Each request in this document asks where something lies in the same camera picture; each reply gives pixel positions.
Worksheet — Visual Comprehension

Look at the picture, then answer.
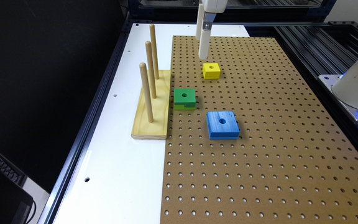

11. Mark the green square block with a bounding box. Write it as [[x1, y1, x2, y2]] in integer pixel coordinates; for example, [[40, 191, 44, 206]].
[[174, 88, 196, 110]]

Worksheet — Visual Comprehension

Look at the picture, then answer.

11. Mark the front wooden peg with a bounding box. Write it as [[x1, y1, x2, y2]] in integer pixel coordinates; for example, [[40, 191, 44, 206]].
[[139, 62, 154, 123]]

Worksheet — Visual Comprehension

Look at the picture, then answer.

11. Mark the yellow square block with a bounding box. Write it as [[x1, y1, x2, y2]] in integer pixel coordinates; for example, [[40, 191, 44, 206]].
[[203, 63, 221, 79]]

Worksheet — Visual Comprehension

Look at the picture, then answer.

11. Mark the rear wooden peg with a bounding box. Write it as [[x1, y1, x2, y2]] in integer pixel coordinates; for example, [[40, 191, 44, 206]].
[[149, 24, 159, 80]]

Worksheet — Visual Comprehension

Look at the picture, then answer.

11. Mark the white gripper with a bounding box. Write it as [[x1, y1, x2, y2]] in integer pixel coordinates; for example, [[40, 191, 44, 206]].
[[195, 0, 228, 60]]

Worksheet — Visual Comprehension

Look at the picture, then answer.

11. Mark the wooden peg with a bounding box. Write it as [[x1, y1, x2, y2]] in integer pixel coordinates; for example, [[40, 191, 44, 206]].
[[149, 24, 159, 80], [139, 62, 154, 123], [145, 41, 157, 99]]

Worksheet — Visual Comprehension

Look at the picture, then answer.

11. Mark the blue square block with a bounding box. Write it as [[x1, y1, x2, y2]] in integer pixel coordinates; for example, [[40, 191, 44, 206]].
[[206, 111, 240, 140]]

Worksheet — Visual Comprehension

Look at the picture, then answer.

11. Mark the black cable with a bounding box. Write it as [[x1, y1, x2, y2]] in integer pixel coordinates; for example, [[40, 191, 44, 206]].
[[25, 198, 37, 224]]

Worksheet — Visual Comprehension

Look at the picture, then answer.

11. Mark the middle wooden peg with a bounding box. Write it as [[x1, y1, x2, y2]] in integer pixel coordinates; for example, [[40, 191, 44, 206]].
[[145, 41, 157, 99]]

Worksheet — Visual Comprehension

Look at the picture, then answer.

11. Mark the brown perforated pegboard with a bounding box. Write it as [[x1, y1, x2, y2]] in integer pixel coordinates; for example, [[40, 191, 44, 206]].
[[160, 35, 358, 223]]

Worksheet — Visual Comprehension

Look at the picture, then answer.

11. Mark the light wooden peg base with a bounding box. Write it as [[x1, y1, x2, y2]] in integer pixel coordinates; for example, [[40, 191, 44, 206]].
[[131, 70, 171, 140]]

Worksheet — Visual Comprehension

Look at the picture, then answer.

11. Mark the black monitor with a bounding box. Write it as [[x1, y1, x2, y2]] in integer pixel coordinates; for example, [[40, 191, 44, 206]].
[[0, 172, 32, 224]]

